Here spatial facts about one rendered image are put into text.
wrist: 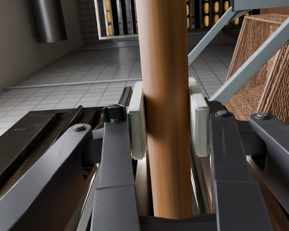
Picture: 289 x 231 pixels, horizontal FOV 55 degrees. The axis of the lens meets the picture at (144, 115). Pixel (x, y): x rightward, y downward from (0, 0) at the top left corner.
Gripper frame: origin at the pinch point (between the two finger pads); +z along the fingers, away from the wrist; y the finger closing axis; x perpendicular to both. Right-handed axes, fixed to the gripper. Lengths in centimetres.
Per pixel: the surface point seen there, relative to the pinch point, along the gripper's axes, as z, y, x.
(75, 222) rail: 34, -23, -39
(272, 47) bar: 35.8, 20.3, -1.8
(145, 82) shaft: -0.4, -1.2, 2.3
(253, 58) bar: 35.9, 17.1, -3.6
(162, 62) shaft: -1.1, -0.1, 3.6
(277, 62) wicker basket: 91, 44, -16
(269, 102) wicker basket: 85, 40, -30
